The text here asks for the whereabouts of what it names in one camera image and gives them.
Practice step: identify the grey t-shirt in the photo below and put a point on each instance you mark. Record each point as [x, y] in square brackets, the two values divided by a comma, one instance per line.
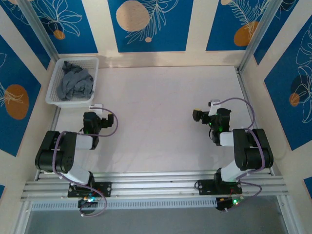
[75, 83]

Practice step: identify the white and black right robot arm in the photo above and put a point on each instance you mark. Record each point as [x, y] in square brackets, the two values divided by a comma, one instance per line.
[253, 151]

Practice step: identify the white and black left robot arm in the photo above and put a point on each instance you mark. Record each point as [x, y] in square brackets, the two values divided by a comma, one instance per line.
[65, 156]

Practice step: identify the white plastic basket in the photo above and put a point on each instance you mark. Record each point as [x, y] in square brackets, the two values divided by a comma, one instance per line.
[54, 73]

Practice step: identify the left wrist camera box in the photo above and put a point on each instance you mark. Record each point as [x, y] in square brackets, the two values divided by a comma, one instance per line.
[96, 108]

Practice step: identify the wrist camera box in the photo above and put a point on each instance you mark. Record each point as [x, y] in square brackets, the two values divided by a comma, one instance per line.
[96, 108]
[214, 104]

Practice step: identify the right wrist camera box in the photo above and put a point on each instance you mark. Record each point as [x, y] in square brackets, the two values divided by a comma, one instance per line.
[214, 104]

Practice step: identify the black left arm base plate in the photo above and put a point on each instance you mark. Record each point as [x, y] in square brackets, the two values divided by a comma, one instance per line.
[104, 187]

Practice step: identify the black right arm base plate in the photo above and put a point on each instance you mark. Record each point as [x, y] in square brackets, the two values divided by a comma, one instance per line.
[204, 187]

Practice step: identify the wide aluminium mounting rail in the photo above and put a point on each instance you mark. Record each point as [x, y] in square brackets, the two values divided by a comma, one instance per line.
[156, 185]

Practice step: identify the aluminium frame post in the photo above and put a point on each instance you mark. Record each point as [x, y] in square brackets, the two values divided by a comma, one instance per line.
[259, 36]
[39, 29]

